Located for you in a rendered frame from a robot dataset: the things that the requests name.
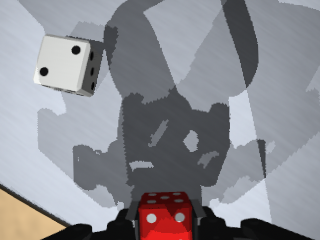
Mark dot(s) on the red die with white pips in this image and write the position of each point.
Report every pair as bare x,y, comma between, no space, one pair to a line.
165,216

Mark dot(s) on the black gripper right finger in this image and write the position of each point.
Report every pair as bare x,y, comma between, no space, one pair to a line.
211,227

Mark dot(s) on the tan flat mat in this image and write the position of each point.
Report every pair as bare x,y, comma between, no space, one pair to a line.
20,220

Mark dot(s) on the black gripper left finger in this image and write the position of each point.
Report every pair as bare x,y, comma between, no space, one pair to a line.
126,226

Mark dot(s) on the white die with black pips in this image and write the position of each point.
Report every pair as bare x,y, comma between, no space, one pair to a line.
67,64

